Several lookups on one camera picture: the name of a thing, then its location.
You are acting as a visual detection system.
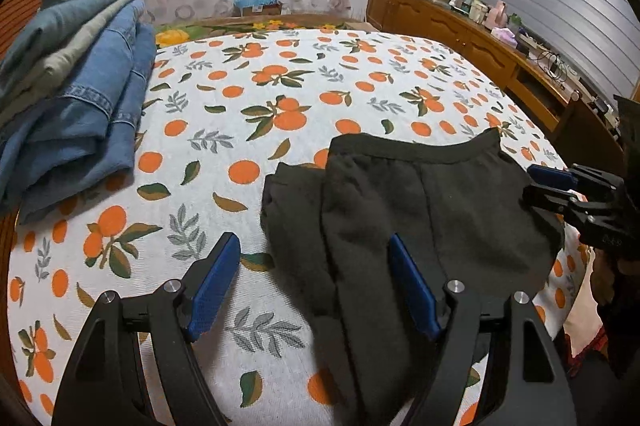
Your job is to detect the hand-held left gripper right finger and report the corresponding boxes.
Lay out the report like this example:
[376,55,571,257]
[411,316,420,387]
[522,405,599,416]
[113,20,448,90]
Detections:
[389,233,576,426]

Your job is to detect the pile of denim clothes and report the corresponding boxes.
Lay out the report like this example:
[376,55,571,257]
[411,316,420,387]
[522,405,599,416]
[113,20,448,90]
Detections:
[0,0,157,225]

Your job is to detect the long wooden cabinet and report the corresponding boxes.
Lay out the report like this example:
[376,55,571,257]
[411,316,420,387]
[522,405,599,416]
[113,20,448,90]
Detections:
[366,0,626,167]

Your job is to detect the cardboard box with blue bags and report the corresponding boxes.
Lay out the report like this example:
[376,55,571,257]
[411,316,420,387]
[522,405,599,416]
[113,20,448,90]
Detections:
[234,0,284,18]

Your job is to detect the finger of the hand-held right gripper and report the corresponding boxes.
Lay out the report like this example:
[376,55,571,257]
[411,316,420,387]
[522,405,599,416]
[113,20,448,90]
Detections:
[522,185,592,228]
[527,163,622,198]

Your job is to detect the pink bottle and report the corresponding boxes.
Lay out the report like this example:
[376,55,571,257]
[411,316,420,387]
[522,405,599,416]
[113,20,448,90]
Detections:
[487,1,509,28]

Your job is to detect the pink cloth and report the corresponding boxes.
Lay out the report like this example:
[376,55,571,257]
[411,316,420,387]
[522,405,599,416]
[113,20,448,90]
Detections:
[492,26,521,48]

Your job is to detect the black pants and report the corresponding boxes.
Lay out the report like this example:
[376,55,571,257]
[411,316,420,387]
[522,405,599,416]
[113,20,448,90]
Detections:
[261,128,566,426]

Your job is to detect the orange fruit print bedsheet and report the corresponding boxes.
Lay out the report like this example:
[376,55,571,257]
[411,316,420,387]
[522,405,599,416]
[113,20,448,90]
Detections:
[7,26,596,426]

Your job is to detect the floral blanket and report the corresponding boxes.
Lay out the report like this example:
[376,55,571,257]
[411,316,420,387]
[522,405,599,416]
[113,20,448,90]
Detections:
[152,18,351,50]

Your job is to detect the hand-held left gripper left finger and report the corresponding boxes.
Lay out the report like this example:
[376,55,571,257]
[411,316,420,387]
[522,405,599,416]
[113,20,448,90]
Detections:
[51,232,242,426]

